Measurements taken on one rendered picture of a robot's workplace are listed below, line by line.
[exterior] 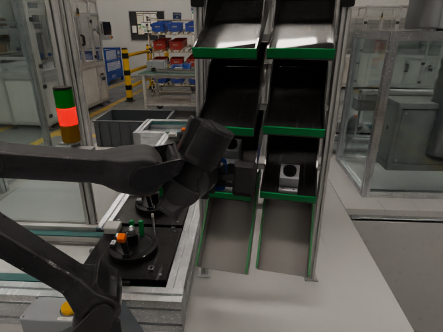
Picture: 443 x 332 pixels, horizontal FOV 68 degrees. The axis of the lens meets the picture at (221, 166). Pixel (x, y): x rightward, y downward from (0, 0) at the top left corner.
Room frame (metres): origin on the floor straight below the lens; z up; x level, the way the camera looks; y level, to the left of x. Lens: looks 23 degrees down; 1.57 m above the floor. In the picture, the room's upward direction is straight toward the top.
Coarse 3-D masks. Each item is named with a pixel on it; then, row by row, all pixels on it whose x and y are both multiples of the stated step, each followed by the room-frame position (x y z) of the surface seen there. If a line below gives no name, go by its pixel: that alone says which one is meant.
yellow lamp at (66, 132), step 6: (60, 126) 0.90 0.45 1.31; (66, 126) 0.90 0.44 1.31; (72, 126) 0.90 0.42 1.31; (78, 126) 0.93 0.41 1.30; (66, 132) 0.90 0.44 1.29; (72, 132) 0.90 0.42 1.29; (78, 132) 0.92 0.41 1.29; (66, 138) 0.90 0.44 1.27; (72, 138) 0.90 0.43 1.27; (78, 138) 0.91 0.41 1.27
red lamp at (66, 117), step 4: (56, 108) 0.91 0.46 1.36; (68, 108) 0.91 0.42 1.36; (72, 108) 0.91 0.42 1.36; (60, 112) 0.90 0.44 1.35; (64, 112) 0.90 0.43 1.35; (68, 112) 0.90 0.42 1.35; (72, 112) 0.91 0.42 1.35; (60, 116) 0.90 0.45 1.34; (64, 116) 0.90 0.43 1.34; (68, 116) 0.90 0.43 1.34; (72, 116) 0.91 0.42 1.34; (76, 116) 0.92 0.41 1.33; (60, 120) 0.90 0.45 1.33; (64, 120) 0.90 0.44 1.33; (68, 120) 0.90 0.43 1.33; (72, 120) 0.90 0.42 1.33; (76, 120) 0.92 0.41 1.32; (60, 124) 0.90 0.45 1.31; (64, 124) 0.90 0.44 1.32; (68, 124) 0.90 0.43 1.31; (72, 124) 0.90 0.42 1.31
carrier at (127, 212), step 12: (156, 192) 1.04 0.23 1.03; (132, 204) 1.06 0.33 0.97; (144, 204) 1.02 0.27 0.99; (156, 204) 1.02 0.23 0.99; (120, 216) 0.98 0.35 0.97; (132, 216) 0.98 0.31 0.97; (144, 216) 0.98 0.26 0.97; (156, 216) 0.98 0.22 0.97; (168, 216) 0.98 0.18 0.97; (180, 216) 0.98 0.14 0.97
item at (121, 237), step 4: (124, 232) 0.74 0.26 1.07; (120, 236) 0.71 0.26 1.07; (124, 236) 0.71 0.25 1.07; (120, 240) 0.71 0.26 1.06; (124, 240) 0.71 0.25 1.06; (124, 244) 0.72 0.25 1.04; (124, 248) 0.73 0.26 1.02; (128, 248) 0.73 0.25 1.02; (124, 252) 0.73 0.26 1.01; (128, 252) 0.73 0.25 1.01
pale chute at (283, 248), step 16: (272, 208) 0.79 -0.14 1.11; (288, 208) 0.79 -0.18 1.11; (304, 208) 0.78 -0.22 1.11; (272, 224) 0.76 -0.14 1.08; (288, 224) 0.76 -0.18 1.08; (304, 224) 0.75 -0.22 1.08; (272, 240) 0.73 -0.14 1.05; (288, 240) 0.72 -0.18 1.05; (304, 240) 0.72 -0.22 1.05; (256, 256) 0.67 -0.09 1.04; (272, 256) 0.70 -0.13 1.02; (288, 256) 0.70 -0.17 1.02; (304, 256) 0.69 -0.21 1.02; (288, 272) 0.67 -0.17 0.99; (304, 272) 0.66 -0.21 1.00
